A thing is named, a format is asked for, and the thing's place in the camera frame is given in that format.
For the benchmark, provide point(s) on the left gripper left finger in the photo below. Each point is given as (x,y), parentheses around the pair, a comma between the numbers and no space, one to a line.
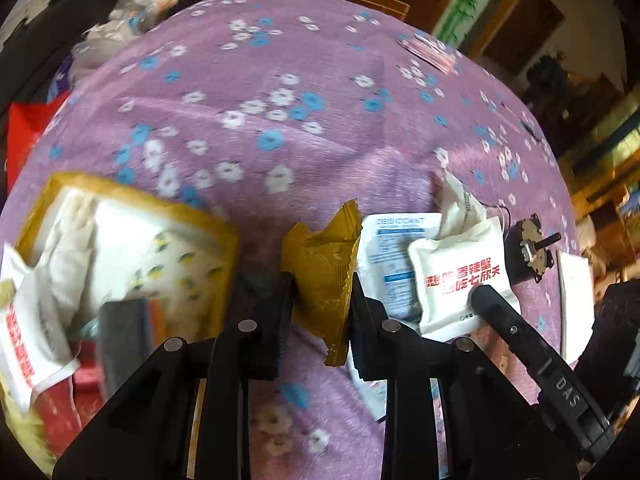
(258,343)

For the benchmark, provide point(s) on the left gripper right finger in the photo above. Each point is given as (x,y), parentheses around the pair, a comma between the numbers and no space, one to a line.
(382,347)

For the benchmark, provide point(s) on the gold foil packet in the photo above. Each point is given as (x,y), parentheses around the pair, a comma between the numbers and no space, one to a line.
(323,264)

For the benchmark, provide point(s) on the white desiccant packet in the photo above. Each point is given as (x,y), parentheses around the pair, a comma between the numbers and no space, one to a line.
(384,268)

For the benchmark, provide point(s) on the lemon print tissue pack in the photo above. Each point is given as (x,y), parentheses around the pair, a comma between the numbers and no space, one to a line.
(177,255)

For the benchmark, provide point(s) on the white red-text sachet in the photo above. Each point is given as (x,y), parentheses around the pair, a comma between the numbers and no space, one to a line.
(447,270)

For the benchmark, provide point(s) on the white fluffy cloth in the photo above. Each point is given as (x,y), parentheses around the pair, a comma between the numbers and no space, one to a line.
(67,253)

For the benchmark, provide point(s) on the white paper sheet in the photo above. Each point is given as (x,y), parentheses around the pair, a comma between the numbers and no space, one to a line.
(577,305)

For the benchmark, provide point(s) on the black electric motor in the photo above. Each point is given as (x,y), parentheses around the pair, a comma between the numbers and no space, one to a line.
(527,251)

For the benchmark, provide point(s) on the purple floral tablecloth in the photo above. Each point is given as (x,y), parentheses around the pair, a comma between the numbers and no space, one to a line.
(272,112)

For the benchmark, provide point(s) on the white red sachet in box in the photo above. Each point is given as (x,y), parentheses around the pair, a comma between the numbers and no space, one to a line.
(35,351)

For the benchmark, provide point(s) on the yellow taped foam box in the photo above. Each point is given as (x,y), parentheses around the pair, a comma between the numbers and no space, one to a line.
(109,345)

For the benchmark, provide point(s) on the red bag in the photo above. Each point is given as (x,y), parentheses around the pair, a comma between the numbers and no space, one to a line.
(26,124)

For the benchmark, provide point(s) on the pink packet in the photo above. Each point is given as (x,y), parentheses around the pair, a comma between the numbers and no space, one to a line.
(434,52)

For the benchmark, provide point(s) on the clear plastic bags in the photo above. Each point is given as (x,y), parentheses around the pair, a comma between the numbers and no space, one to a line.
(129,20)

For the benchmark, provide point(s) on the black sofa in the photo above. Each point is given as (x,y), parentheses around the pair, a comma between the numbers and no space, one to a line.
(35,50)

